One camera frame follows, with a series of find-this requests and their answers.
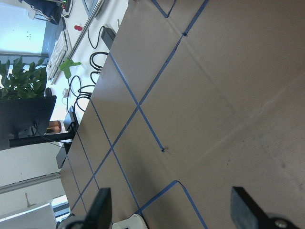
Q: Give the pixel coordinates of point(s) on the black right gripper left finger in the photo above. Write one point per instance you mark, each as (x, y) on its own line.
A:
(99, 215)

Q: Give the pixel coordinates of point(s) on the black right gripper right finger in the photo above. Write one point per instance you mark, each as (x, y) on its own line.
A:
(247, 214)

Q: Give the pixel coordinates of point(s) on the white plastic cup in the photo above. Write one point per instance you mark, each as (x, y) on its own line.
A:
(133, 222)

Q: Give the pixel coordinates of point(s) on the black monitor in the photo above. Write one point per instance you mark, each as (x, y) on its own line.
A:
(24, 121)

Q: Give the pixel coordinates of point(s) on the green plastic clamp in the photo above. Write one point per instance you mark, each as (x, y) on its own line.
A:
(66, 65)

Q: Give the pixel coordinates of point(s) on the green potted plant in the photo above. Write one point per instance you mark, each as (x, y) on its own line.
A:
(18, 83)

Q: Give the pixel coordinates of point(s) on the white keyboard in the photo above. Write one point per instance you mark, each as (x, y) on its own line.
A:
(61, 50)

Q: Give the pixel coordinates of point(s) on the black power adapter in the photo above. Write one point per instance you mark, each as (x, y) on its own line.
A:
(108, 36)

